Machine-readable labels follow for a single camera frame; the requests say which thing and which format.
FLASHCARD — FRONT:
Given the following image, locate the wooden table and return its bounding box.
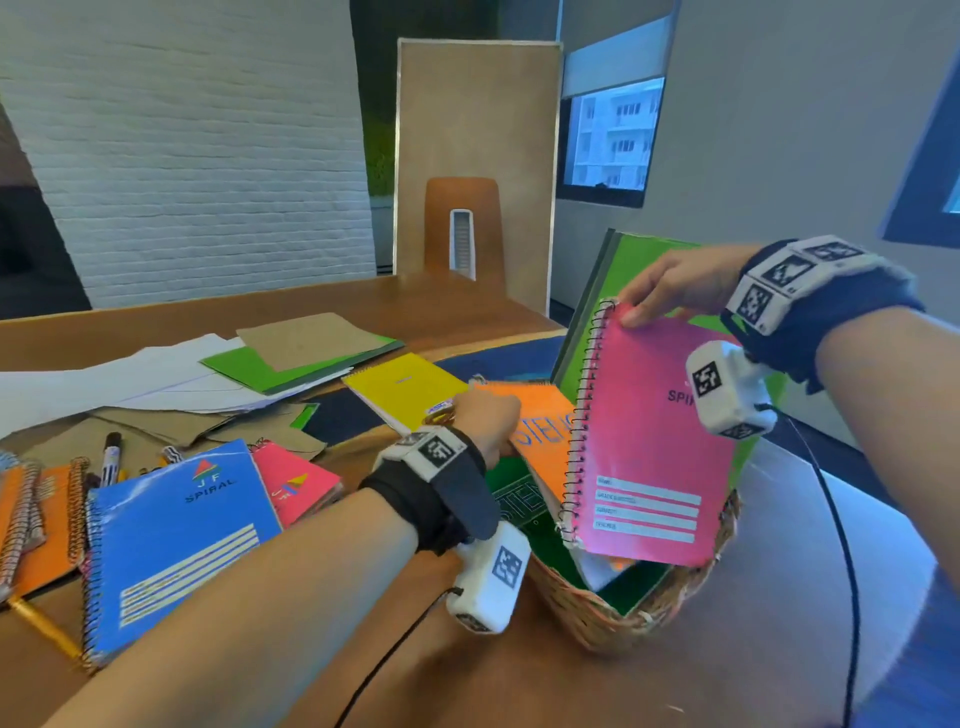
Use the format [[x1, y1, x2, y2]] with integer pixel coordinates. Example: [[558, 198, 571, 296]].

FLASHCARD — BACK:
[[0, 271, 939, 728]]

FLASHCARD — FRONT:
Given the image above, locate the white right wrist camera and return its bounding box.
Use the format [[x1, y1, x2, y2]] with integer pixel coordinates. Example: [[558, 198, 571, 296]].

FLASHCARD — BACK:
[[684, 339, 780, 442]]

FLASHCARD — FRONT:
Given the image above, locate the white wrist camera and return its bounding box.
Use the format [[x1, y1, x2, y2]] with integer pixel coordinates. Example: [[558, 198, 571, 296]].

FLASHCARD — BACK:
[[446, 521, 532, 636], [684, 339, 780, 442]]

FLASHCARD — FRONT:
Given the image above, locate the blue-framed window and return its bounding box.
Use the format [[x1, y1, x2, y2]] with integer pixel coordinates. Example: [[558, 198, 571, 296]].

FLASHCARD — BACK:
[[881, 52, 960, 250]]

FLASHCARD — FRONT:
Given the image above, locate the black right camera cable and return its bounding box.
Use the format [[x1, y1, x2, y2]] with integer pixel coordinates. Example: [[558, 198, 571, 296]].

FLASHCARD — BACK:
[[755, 404, 862, 728]]

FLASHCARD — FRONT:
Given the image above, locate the brown kraft paper sheet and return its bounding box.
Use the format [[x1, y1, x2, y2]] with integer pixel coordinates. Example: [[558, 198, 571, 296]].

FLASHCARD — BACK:
[[22, 416, 174, 481], [203, 404, 329, 460], [236, 312, 391, 374]]

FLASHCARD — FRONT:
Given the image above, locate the window with building view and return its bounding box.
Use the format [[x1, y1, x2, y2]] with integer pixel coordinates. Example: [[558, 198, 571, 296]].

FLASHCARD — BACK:
[[556, 77, 667, 209]]

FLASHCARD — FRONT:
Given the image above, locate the orange spiral notebook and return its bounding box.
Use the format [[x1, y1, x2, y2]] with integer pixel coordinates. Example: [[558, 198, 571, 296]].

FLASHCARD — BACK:
[[0, 457, 93, 605]]

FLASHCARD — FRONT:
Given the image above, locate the black wrist marker band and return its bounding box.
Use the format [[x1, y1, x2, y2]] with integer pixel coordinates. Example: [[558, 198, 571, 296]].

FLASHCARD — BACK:
[[358, 425, 502, 556], [721, 236, 926, 395]]

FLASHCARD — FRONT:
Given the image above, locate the blue spiral notebook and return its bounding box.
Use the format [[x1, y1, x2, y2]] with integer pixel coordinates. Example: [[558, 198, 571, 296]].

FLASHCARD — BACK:
[[78, 439, 284, 671]]

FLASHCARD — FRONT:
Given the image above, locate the person's left forearm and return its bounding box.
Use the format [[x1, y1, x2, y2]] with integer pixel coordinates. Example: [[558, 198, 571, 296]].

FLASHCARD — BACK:
[[44, 487, 420, 728]]

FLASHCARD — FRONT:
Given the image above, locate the grey roller blind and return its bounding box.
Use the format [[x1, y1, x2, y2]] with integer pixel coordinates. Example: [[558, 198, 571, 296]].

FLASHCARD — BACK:
[[560, 14, 676, 99]]

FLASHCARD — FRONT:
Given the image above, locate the brown wooden chair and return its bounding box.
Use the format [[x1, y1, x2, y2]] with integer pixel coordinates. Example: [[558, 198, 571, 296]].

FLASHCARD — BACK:
[[423, 176, 505, 290]]

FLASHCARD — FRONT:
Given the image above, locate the dark sofa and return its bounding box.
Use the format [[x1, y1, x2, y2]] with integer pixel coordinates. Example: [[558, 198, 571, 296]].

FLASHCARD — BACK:
[[0, 183, 93, 322]]

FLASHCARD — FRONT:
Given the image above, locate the person's right hand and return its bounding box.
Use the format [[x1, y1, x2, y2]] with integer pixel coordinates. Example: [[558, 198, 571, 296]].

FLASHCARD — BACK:
[[616, 243, 763, 330]]

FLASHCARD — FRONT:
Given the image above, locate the brown metal-framed board panel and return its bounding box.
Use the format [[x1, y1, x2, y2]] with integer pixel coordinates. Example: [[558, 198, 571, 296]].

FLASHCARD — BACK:
[[393, 37, 564, 316]]

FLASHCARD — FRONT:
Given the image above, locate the yellow notebook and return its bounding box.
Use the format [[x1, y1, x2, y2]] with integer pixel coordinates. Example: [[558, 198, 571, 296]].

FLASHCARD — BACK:
[[341, 352, 470, 436]]

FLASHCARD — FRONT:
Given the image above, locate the orange steno notebook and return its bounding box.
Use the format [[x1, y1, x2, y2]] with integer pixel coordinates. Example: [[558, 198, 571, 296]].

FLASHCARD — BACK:
[[473, 380, 579, 519]]

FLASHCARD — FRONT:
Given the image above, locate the person's left hand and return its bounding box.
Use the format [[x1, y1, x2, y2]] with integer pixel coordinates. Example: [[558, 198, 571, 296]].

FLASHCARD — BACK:
[[427, 388, 523, 472]]

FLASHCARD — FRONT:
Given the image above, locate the black left camera cable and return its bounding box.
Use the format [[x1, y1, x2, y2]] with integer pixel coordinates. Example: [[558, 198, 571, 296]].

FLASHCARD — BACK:
[[333, 587, 464, 728]]

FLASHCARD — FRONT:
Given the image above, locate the black camera cable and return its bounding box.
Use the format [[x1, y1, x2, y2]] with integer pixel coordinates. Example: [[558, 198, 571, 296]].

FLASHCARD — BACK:
[[755, 404, 862, 728], [333, 587, 464, 728]]

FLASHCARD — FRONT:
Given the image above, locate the person's right forearm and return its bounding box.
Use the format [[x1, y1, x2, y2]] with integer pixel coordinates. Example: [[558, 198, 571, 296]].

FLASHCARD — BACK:
[[815, 305, 960, 594]]

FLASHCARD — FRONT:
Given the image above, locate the black left wrist marker band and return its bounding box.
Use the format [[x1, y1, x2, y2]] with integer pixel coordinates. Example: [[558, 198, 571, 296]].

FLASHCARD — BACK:
[[358, 425, 502, 556]]

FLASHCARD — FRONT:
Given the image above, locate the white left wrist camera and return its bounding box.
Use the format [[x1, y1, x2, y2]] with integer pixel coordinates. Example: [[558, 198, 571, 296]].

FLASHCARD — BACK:
[[446, 521, 532, 636]]

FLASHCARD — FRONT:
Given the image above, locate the bunch of yellow pencils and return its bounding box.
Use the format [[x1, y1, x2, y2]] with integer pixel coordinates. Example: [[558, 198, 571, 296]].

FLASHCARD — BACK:
[[5, 449, 170, 663]]

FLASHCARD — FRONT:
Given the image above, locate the black right wrist marker band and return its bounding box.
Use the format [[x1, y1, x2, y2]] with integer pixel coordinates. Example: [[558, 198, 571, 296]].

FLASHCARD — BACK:
[[721, 236, 926, 395]]

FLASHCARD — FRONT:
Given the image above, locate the green foliage wall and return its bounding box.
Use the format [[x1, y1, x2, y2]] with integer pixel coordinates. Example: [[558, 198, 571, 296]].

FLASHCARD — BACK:
[[365, 112, 397, 200]]

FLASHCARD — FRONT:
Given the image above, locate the woven wicker basket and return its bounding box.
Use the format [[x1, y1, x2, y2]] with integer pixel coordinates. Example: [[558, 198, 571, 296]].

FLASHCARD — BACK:
[[517, 487, 744, 658]]

